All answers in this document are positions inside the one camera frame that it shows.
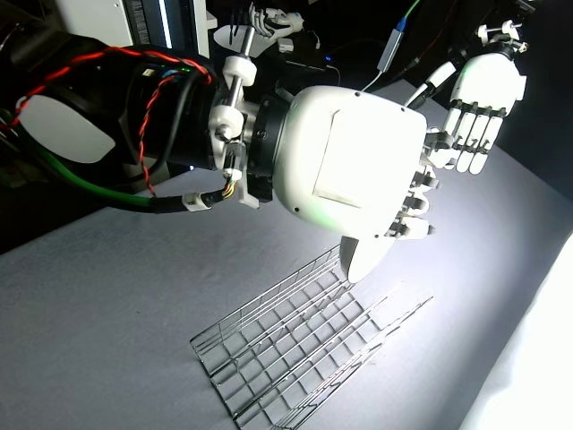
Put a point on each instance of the grey usb adapter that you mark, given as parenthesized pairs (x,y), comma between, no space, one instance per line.
(389,49)

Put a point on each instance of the grey table cloth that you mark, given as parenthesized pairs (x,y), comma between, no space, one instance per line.
(112,313)

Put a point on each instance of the black box with blue light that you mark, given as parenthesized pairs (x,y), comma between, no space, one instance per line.
(309,60)

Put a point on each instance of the small white adapter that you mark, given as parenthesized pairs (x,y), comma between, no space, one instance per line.
(285,45)

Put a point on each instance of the white skeleton hand model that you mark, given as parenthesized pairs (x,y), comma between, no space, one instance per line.
(286,20)

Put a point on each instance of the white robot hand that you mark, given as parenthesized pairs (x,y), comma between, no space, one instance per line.
(349,157)
(488,80)

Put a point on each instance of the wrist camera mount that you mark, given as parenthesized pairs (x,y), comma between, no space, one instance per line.
(262,188)

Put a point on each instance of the white flat board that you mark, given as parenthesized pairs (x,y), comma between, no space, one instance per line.
(228,40)

